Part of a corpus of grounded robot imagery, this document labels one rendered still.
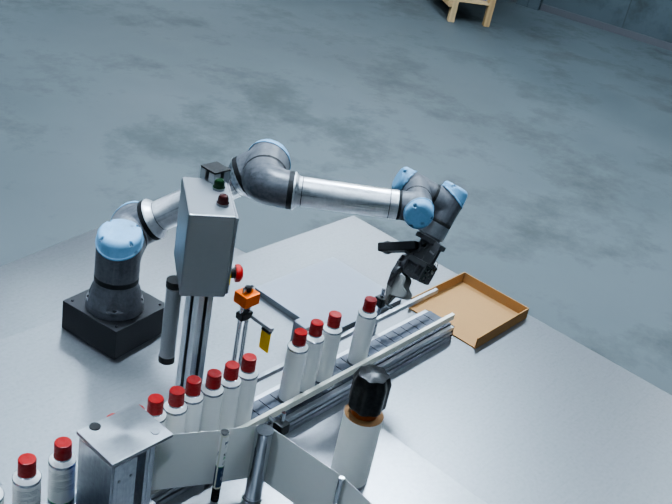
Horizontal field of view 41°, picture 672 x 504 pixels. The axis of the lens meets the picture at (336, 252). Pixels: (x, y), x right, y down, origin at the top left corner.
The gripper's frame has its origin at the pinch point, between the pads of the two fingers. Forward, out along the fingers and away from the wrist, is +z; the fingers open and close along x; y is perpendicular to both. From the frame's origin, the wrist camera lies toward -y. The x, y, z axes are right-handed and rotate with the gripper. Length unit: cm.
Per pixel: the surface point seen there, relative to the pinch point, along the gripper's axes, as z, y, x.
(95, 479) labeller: 48, 11, -88
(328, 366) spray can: 21.4, 2.1, -13.9
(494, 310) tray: -10, 5, 61
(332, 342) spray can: 15.0, 1.9, -17.9
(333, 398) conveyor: 28.3, 5.8, -9.9
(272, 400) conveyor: 34.3, -1.3, -24.5
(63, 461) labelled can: 51, 2, -87
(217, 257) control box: 4, 0, -73
